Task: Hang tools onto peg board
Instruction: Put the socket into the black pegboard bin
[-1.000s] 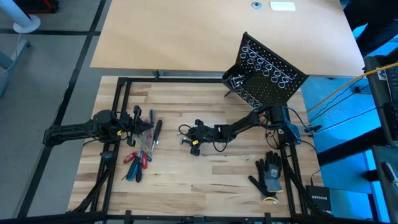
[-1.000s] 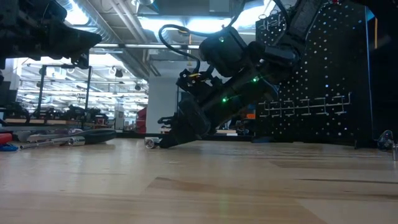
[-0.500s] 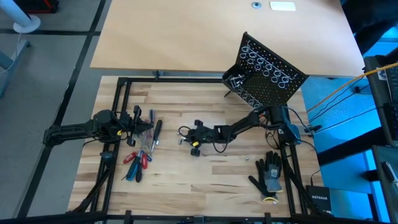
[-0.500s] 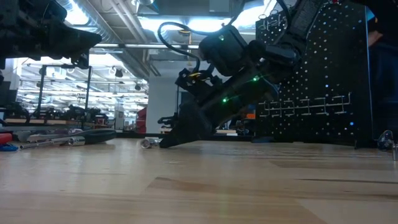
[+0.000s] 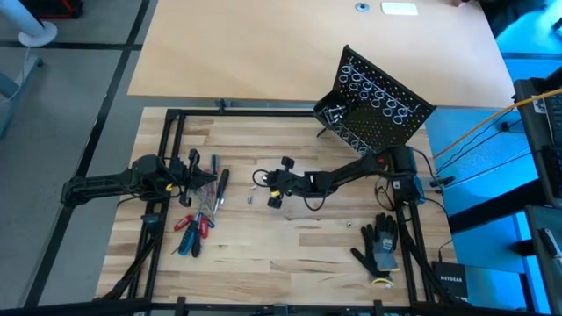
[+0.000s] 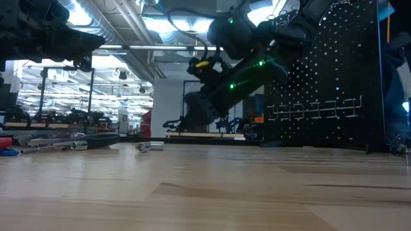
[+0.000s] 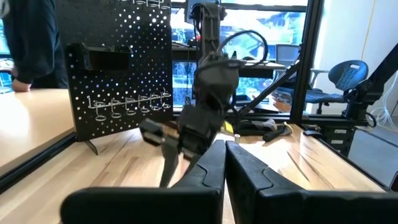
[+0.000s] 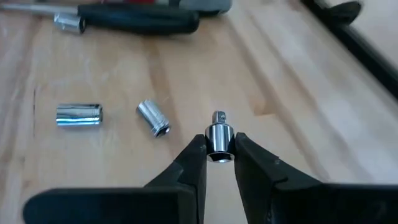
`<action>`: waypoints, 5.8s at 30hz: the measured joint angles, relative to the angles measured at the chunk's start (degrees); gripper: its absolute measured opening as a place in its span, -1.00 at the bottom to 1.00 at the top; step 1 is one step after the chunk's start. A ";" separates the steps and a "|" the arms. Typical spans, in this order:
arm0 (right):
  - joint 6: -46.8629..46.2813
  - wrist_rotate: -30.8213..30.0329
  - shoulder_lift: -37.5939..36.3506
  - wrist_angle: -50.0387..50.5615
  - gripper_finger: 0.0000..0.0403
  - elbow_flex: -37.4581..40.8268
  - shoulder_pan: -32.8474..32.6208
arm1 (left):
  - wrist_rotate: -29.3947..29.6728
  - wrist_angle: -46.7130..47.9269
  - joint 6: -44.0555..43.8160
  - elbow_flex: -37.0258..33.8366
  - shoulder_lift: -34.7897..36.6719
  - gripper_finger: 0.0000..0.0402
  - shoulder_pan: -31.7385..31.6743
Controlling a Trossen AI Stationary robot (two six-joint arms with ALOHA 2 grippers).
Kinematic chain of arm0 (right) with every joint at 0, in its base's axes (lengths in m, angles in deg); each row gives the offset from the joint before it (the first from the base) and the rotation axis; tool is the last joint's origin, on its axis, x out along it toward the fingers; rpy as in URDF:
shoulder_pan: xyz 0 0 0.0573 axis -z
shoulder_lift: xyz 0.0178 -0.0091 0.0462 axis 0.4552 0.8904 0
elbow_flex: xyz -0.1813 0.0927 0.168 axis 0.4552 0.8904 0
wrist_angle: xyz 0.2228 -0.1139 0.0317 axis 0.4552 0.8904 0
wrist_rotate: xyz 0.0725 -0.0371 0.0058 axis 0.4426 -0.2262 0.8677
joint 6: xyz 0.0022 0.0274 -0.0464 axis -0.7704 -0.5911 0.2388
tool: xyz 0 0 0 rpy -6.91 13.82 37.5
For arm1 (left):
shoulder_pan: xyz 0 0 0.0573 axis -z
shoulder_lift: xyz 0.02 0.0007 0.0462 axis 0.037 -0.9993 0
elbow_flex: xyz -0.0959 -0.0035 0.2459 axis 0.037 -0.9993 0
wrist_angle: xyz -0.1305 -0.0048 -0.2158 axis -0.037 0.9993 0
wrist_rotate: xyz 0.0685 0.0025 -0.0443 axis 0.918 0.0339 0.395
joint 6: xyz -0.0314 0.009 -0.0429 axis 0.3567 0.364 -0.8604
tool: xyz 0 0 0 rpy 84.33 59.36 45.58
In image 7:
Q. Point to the chrome socket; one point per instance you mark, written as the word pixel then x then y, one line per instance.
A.
pixel 237 139

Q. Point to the person's hand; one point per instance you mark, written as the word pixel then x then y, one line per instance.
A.
pixel 20 86

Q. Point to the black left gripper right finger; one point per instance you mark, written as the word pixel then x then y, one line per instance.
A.
pixel 264 202

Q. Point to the black peg board bin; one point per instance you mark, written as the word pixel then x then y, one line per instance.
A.
pixel 102 59

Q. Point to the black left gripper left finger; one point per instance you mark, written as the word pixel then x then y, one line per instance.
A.
pixel 199 199

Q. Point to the black perforated peg board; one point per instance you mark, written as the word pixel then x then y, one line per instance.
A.
pixel 149 62

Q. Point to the grey black work glove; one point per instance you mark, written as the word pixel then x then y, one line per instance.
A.
pixel 255 127

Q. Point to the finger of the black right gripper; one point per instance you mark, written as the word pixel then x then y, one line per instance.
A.
pixel 191 160
pixel 170 161

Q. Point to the black labelled drawer unit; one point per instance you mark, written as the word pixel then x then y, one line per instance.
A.
pixel 326 137

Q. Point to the work glove yellow cuff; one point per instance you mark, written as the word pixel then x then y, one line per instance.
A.
pixel 276 133

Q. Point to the light wooden side table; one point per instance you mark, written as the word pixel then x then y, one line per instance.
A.
pixel 31 124

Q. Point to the person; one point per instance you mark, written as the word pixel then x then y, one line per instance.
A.
pixel 31 37

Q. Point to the dark blue stool chair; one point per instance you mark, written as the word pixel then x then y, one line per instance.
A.
pixel 348 73

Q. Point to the black table clamp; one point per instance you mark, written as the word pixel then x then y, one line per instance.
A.
pixel 311 132

